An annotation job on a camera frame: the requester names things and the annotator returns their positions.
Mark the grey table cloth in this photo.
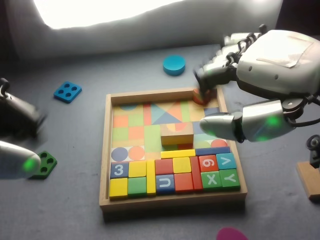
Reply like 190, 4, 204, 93
0, 34, 320, 240

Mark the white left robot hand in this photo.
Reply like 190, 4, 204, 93
0, 78, 49, 181

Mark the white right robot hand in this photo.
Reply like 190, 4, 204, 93
193, 24, 320, 143

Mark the wooden puzzle tray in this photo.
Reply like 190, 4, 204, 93
98, 86, 250, 213

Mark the red round disc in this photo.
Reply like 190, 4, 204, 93
192, 88, 213, 105

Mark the blue round disc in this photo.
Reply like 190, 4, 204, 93
162, 55, 187, 76

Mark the green square four-hole block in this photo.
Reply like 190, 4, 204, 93
28, 150, 58, 180

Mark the white backdrop cloth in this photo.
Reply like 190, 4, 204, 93
0, 0, 320, 62

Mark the magenta disc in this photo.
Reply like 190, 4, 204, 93
216, 226, 250, 240

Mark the plain wooden plank block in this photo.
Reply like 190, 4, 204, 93
296, 161, 320, 201

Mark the blue square four-hole block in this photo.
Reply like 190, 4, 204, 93
53, 81, 83, 104

